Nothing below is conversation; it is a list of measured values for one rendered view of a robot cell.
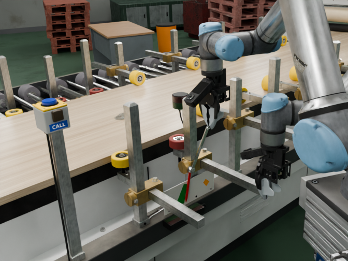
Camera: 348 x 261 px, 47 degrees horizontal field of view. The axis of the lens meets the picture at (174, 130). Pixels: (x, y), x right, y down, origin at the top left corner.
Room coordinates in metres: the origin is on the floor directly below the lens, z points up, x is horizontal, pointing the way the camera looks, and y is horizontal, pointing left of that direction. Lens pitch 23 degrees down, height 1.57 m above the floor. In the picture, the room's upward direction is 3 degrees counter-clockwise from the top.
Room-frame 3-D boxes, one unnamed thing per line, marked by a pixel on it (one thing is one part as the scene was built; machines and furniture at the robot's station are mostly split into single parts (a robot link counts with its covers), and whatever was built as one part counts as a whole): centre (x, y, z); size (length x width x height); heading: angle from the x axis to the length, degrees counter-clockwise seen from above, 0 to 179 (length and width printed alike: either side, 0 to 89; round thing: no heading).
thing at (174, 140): (1.47, -0.02, 0.85); 0.08 x 0.08 x 0.11
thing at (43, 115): (1.03, 0.33, 1.18); 0.07 x 0.07 x 0.08; 40
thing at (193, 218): (1.19, 0.07, 0.82); 0.44 x 0.03 x 0.04; 40
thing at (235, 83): (1.52, -0.25, 0.89); 0.04 x 0.04 x 0.48; 40
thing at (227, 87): (1.33, -0.14, 1.16); 0.09 x 0.08 x 0.12; 129
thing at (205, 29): (1.32, -0.13, 1.32); 0.09 x 0.08 x 0.11; 20
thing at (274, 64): (1.69, -0.44, 0.93); 0.04 x 0.04 x 0.48; 40
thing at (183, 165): (1.38, -0.07, 0.85); 0.14 x 0.06 x 0.05; 130
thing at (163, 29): (7.01, 0.05, 0.28); 0.36 x 0.35 x 0.56; 12
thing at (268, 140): (1.14, -0.31, 1.05); 0.08 x 0.08 x 0.05
